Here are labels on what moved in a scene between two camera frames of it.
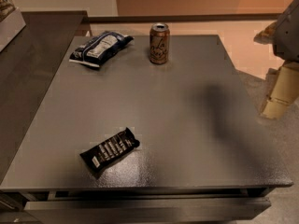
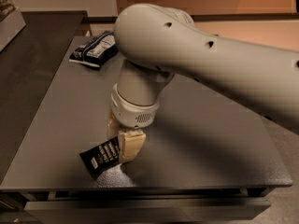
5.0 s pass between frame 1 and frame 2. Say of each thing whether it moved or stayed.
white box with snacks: stayed
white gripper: moved
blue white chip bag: stayed
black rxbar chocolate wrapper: stayed
